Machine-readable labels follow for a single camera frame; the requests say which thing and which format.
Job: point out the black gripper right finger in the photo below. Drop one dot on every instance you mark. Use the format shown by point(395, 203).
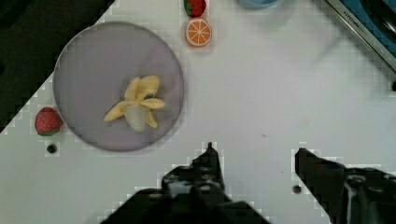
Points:
point(348, 195)

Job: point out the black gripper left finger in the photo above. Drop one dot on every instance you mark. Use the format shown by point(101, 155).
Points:
point(189, 194)

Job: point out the peeled toy banana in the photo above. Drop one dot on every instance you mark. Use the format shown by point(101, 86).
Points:
point(138, 102)

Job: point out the grey round plate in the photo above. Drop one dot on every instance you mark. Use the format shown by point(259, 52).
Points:
point(92, 75)

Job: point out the red toy strawberry near plate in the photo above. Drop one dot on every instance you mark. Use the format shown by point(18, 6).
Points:
point(48, 122)

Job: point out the orange slice toy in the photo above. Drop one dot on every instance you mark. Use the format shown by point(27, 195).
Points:
point(198, 32)

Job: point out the toy kitchen stove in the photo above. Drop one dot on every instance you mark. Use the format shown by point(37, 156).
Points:
point(373, 23)

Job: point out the red toy strawberry near orange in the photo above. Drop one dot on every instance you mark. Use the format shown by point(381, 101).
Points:
point(194, 8)

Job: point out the blue cup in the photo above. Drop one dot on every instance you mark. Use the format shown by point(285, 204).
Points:
point(256, 4)

